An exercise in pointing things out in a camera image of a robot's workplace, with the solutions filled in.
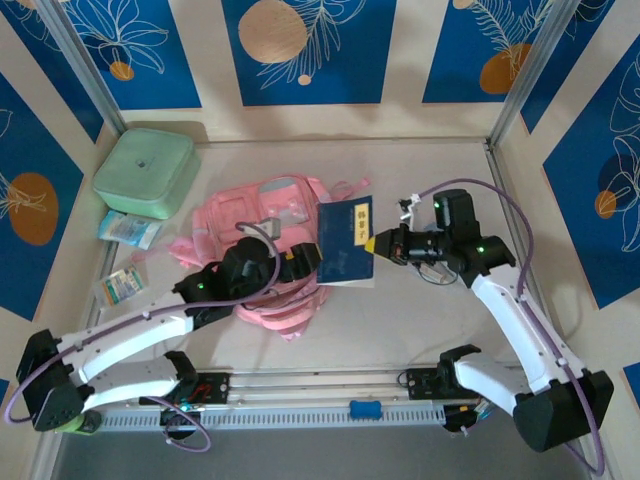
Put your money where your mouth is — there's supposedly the dark blue book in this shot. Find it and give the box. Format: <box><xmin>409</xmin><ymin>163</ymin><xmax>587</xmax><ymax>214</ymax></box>
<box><xmin>315</xmin><ymin>195</ymin><xmax>377</xmax><ymax>290</ymax></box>

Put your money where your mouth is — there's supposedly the pink school backpack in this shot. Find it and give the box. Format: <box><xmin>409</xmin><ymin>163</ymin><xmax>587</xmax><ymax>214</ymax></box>
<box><xmin>167</xmin><ymin>173</ymin><xmax>374</xmax><ymax>344</ymax></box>

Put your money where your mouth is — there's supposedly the blue white tissue pack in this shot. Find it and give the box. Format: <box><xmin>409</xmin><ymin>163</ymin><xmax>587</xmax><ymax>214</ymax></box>
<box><xmin>97</xmin><ymin>209</ymin><xmax>164</xmax><ymax>250</ymax></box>

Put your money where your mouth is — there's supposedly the mint green square case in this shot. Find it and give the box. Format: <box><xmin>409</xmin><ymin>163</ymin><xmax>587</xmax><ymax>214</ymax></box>
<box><xmin>92</xmin><ymin>127</ymin><xmax>202</xmax><ymax>220</ymax></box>

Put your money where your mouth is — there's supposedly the green white tissue packet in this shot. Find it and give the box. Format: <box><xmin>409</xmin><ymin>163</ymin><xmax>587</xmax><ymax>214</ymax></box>
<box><xmin>94</xmin><ymin>267</ymin><xmax>149</xmax><ymax>306</ymax></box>

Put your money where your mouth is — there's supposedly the blue bone-shaped clip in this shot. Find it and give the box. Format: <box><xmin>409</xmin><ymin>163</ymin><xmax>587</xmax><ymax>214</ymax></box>
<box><xmin>348</xmin><ymin>399</ymin><xmax>384</xmax><ymax>420</ymax></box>

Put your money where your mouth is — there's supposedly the small black controller board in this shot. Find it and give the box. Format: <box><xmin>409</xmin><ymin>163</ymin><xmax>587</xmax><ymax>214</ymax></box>
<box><xmin>159</xmin><ymin>403</ymin><xmax>202</xmax><ymax>442</ymax></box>
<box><xmin>443</xmin><ymin>399</ymin><xmax>495</xmax><ymax>436</ymax></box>

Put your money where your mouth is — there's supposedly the green tape roll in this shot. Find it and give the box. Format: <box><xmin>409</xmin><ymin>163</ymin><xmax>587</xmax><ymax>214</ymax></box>
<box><xmin>54</xmin><ymin>410</ymin><xmax>103</xmax><ymax>436</ymax></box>

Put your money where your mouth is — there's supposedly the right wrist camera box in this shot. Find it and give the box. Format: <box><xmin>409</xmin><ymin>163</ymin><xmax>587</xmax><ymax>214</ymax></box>
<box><xmin>397</xmin><ymin>194</ymin><xmax>425</xmax><ymax>227</ymax></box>

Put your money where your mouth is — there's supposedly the aluminium side rail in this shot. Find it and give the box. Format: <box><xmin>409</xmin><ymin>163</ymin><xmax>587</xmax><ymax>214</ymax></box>
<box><xmin>483</xmin><ymin>142</ymin><xmax>576</xmax><ymax>362</ymax></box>

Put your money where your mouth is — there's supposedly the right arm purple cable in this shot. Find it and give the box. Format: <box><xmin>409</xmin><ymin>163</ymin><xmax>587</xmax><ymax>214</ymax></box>
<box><xmin>409</xmin><ymin>178</ymin><xmax>607</xmax><ymax>476</ymax></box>

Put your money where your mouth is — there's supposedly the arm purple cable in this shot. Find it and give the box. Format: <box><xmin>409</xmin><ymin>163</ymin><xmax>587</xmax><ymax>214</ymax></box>
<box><xmin>3</xmin><ymin>219</ymin><xmax>282</xmax><ymax>454</ymax></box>
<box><xmin>409</xmin><ymin>178</ymin><xmax>607</xmax><ymax>476</ymax></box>

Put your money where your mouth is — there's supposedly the aluminium mounting rail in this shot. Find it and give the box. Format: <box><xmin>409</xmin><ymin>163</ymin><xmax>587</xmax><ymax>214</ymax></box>
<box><xmin>42</xmin><ymin>360</ymin><xmax>596</xmax><ymax>412</ymax></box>

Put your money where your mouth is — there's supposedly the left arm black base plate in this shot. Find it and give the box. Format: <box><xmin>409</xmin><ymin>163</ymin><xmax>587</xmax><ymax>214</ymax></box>
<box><xmin>138</xmin><ymin>372</ymin><xmax>231</xmax><ymax>406</ymax></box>

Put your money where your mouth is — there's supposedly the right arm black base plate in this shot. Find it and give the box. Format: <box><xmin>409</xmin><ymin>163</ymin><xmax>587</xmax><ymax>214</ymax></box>
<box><xmin>405</xmin><ymin>368</ymin><xmax>484</xmax><ymax>401</ymax></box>

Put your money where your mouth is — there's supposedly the grey slotted cable duct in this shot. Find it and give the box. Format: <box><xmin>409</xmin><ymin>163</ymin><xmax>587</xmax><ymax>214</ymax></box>
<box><xmin>97</xmin><ymin>405</ymin><xmax>446</xmax><ymax>432</ymax></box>

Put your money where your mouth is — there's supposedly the aluminium frame post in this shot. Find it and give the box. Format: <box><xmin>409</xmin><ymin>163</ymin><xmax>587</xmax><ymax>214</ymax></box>
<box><xmin>487</xmin><ymin>0</ymin><xmax>586</xmax><ymax>149</ymax></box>
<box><xmin>34</xmin><ymin>0</ymin><xmax>126</xmax><ymax>135</ymax></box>

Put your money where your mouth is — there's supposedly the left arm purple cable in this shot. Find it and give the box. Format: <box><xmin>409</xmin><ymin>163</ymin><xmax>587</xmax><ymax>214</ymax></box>
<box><xmin>3</xmin><ymin>219</ymin><xmax>282</xmax><ymax>454</ymax></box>

